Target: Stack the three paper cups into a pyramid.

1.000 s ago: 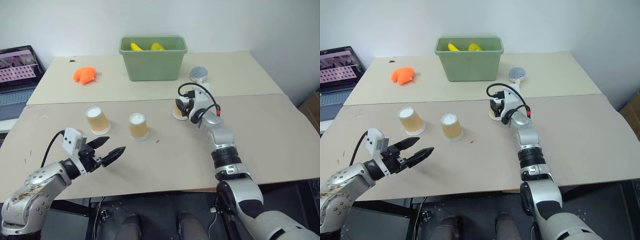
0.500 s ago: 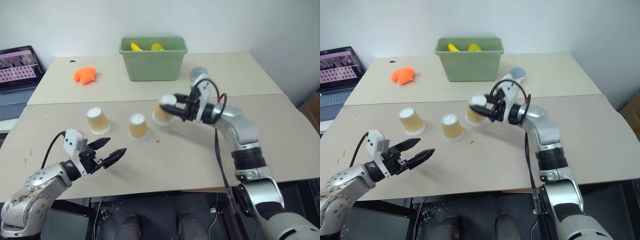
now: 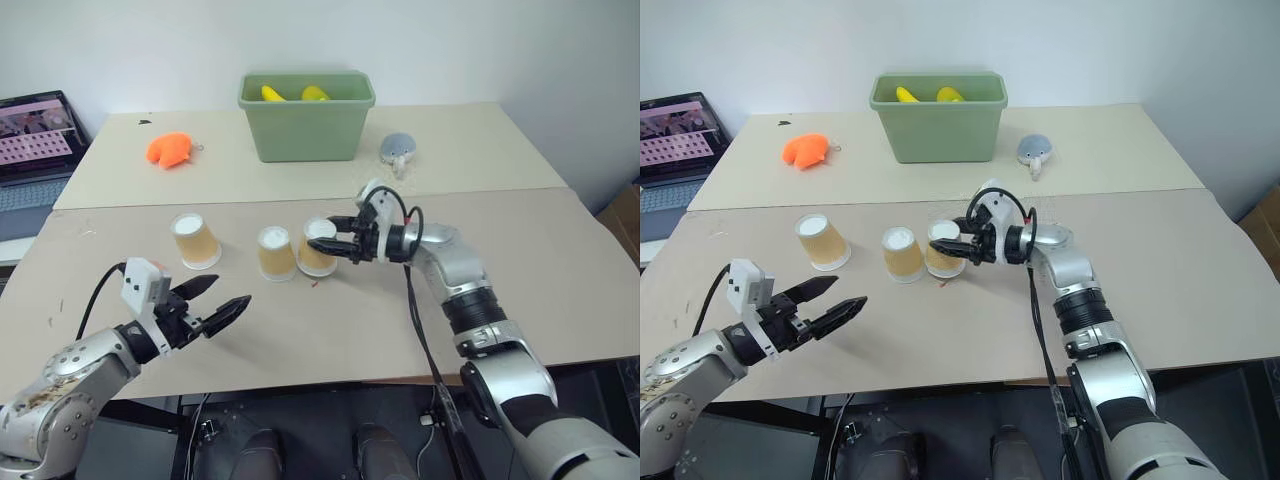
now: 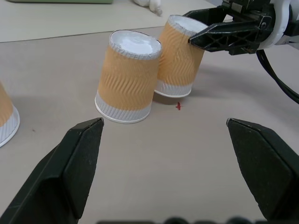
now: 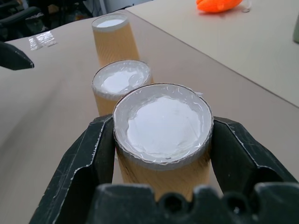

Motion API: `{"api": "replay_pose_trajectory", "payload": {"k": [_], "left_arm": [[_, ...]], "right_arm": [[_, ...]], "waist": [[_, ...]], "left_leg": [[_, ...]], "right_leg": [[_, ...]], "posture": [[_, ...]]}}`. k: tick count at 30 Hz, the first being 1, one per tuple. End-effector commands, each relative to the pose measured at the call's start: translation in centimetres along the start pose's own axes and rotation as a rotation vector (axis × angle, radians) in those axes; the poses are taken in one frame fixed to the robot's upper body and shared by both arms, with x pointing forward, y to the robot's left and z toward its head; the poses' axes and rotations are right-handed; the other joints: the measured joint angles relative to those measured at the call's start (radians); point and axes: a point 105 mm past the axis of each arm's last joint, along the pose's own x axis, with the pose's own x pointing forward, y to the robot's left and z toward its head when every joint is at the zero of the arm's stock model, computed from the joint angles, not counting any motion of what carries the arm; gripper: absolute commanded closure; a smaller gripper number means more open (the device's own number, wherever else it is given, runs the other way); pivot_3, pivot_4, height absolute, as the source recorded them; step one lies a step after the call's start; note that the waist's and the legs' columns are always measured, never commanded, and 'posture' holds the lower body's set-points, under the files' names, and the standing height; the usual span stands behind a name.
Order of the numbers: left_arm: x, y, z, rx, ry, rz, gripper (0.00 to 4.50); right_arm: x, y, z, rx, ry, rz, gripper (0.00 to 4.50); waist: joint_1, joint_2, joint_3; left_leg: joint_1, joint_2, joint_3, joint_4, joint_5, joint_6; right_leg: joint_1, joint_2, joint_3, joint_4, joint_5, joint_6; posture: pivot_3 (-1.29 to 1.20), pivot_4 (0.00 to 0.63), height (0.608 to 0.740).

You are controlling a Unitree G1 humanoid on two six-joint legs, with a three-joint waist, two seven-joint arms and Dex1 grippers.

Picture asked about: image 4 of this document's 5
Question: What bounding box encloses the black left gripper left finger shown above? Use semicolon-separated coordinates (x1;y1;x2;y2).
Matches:
0;117;105;224

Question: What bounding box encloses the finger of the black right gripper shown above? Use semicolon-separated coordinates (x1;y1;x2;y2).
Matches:
188;20;260;56
182;6;228;26

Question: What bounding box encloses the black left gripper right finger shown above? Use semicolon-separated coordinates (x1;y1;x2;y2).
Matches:
226;117;299;224

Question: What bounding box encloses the orange ribbed paper cup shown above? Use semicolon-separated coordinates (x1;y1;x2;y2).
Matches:
153;14;210;98
94;29;163;124
0;80;21;148

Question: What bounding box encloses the white crumpled cloth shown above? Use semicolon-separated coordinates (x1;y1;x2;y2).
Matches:
133;0;164;16

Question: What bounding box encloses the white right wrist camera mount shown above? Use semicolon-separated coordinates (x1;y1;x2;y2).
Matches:
259;0;294;50

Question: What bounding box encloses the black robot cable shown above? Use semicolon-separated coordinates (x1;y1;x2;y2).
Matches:
256;49;299;105

